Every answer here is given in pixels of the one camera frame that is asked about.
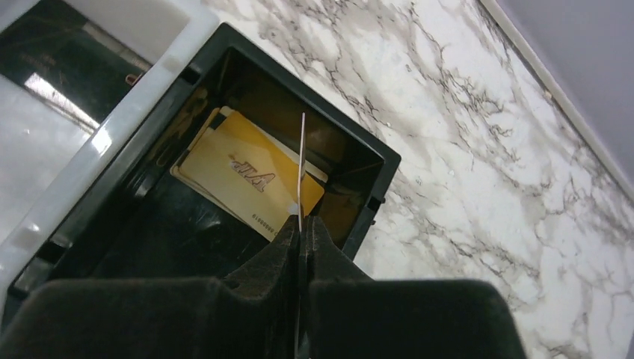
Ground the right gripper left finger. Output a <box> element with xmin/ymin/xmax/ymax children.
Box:
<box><xmin>1</xmin><ymin>215</ymin><xmax>301</xmax><ymax>358</ymax></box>

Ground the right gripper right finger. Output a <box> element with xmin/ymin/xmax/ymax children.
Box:
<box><xmin>299</xmin><ymin>216</ymin><xmax>526</xmax><ymax>358</ymax></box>

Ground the gold credit card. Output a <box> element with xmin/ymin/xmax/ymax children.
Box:
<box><xmin>169</xmin><ymin>105</ymin><xmax>330</xmax><ymax>219</ymax></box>

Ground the black credit card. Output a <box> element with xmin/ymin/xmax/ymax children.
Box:
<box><xmin>1</xmin><ymin>1</ymin><xmax>151</xmax><ymax>129</ymax></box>

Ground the right black plastic bin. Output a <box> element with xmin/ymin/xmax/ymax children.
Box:
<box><xmin>1</xmin><ymin>23</ymin><xmax>401</xmax><ymax>326</ymax></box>

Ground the white plastic bin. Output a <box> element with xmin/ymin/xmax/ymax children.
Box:
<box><xmin>1</xmin><ymin>1</ymin><xmax>220</xmax><ymax>308</ymax></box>

